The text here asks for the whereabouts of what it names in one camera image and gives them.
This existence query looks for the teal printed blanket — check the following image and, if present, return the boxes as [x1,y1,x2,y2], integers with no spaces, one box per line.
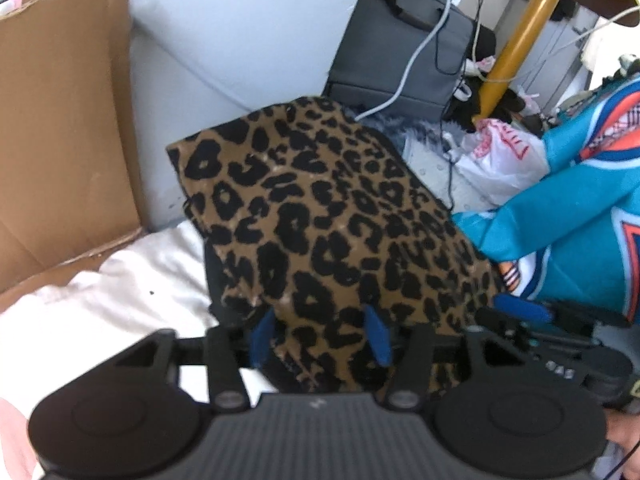
[452,77,640,323]

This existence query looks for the cream bear print bedsheet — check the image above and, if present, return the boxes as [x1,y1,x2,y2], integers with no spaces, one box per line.
[0,220,281,480]

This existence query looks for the yellow table leg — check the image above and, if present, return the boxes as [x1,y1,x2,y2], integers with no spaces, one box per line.
[472,0,571,123]

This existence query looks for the leopard print garment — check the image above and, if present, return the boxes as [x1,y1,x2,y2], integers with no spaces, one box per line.
[166,96,501,393]

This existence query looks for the folded black clothes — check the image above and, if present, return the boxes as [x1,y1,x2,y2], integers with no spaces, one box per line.
[202,247,283,393]

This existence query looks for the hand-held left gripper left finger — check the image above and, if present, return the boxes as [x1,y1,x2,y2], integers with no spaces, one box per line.
[107,308,277,409]

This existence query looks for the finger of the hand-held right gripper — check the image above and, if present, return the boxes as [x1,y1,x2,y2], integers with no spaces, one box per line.
[475,307,598,351]
[492,293,631,329]

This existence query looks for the white cable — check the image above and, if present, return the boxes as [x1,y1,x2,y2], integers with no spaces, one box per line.
[352,0,453,121]

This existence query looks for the grey fluffy rug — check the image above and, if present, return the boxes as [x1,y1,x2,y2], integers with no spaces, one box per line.
[360,112,453,153]

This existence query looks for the person's right hand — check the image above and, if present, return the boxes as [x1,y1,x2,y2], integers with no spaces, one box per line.
[605,406,640,462]

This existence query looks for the brown cardboard sheet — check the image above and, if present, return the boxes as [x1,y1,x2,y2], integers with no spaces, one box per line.
[0,0,146,293]

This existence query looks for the white red plastic bag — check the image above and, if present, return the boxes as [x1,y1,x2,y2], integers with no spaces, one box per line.
[457,119,551,206]

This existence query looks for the grey laptop bag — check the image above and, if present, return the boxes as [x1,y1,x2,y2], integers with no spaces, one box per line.
[325,0,476,121]

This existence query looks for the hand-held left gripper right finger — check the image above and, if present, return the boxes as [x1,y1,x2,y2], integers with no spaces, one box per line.
[363,306,531,409]

